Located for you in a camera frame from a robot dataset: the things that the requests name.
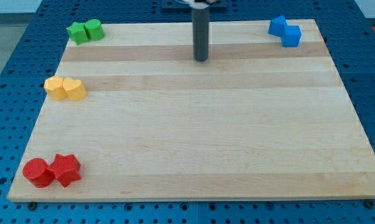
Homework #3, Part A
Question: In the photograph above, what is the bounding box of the red cylinder block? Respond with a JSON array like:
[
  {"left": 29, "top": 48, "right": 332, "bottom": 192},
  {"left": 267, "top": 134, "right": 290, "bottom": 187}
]
[{"left": 22, "top": 158, "right": 55, "bottom": 188}]

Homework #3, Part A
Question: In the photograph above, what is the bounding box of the yellow hexagon block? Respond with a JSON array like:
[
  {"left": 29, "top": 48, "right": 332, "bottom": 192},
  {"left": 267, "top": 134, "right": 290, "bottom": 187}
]
[{"left": 44, "top": 76, "right": 67, "bottom": 101}]

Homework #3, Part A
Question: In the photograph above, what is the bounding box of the yellow heart block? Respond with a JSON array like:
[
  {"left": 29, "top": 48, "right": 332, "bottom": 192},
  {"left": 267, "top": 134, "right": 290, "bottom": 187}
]
[{"left": 63, "top": 78, "right": 87, "bottom": 101}]

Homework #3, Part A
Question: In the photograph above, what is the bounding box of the light wooden board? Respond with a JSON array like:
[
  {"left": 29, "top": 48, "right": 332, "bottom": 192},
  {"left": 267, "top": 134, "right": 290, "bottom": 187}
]
[{"left": 8, "top": 19, "right": 375, "bottom": 202}]

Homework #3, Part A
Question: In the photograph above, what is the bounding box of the blue triangle block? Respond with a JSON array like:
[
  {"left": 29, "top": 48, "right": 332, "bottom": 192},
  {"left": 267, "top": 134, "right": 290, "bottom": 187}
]
[{"left": 267, "top": 16, "right": 288, "bottom": 37}]

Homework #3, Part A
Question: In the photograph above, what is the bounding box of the green cylinder block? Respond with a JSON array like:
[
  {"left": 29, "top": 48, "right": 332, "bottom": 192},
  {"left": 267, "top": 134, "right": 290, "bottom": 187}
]
[{"left": 85, "top": 19, "right": 105, "bottom": 40}]

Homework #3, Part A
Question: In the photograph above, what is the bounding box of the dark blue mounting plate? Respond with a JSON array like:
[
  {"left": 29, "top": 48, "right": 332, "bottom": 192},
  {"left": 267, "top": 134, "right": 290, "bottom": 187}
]
[{"left": 160, "top": 0, "right": 228, "bottom": 12}]

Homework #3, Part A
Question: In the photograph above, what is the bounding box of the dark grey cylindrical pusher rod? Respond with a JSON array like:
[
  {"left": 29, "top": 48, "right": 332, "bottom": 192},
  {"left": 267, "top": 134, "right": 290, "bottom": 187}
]
[{"left": 192, "top": 7, "right": 210, "bottom": 62}]

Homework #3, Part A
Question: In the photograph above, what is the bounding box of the green star block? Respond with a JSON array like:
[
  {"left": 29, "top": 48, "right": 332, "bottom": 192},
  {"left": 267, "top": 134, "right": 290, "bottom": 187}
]
[{"left": 66, "top": 22, "right": 89, "bottom": 45}]

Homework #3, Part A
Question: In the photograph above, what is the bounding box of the blue cube block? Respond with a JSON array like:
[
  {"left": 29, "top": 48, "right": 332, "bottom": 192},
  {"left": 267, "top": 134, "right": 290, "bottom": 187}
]
[{"left": 281, "top": 25, "right": 302, "bottom": 47}]

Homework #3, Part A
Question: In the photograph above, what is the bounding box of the red star block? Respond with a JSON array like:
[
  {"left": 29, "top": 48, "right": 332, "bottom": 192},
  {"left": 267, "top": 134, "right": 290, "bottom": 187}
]
[{"left": 47, "top": 154, "right": 81, "bottom": 188}]

